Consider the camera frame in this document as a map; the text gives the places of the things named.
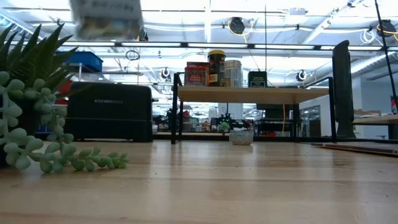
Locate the yellow-lid spice jar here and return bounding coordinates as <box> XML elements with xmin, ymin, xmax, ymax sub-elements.
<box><xmin>207</xmin><ymin>49</ymin><xmax>226</xmax><ymax>87</ymax></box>

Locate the tan-lid clear spice jar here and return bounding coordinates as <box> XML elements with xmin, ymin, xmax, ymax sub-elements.
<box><xmin>224</xmin><ymin>60</ymin><xmax>243</xmax><ymax>88</ymax></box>

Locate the white-lid spice jar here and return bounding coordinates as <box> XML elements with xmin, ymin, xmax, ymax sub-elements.
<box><xmin>68</xmin><ymin>0</ymin><xmax>144</xmax><ymax>41</ymax></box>

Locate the grey cylinder under shelf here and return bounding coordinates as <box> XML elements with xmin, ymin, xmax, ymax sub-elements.
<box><xmin>229</xmin><ymin>129</ymin><xmax>254</xmax><ymax>146</ymax></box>

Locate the wooden shelf with black legs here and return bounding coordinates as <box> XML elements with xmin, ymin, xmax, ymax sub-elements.
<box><xmin>170</xmin><ymin>72</ymin><xmax>338</xmax><ymax>146</ymax></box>

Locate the black two-slot toaster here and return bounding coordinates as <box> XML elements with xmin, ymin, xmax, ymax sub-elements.
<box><xmin>64</xmin><ymin>81</ymin><xmax>153</xmax><ymax>143</ymax></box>

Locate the blue storage bin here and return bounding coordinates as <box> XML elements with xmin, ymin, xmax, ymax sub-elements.
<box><xmin>55</xmin><ymin>50</ymin><xmax>104</xmax><ymax>73</ymax></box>

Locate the black upright panel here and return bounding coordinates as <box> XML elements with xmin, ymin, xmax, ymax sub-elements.
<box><xmin>331</xmin><ymin>39</ymin><xmax>357</xmax><ymax>139</ymax></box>

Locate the canyon picture book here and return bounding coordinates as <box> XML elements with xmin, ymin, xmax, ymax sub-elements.
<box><xmin>310</xmin><ymin>142</ymin><xmax>398</xmax><ymax>158</ymax></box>

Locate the wooden background desk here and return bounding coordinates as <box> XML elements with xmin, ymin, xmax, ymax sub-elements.
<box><xmin>353</xmin><ymin>114</ymin><xmax>398</xmax><ymax>140</ymax></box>

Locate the artificial succulent plant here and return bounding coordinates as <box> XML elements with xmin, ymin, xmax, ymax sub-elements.
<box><xmin>0</xmin><ymin>23</ymin><xmax>130</xmax><ymax>174</ymax></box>

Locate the black ceiling cable reel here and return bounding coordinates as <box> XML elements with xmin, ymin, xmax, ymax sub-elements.
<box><xmin>377</xmin><ymin>19</ymin><xmax>397</xmax><ymax>38</ymax></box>
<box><xmin>229</xmin><ymin>16</ymin><xmax>246</xmax><ymax>35</ymax></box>

